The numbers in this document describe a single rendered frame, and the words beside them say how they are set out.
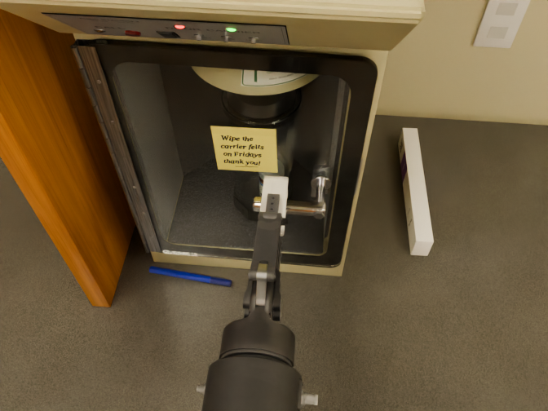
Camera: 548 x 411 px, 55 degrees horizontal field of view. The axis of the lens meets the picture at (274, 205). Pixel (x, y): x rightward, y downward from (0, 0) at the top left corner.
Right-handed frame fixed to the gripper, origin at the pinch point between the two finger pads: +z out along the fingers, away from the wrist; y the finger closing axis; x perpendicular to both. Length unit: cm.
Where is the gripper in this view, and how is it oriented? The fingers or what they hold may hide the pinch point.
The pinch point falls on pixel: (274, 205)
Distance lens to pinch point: 64.2
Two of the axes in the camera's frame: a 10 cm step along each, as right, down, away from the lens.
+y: 0.0, -6.0, -8.0
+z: 0.9, -8.0, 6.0
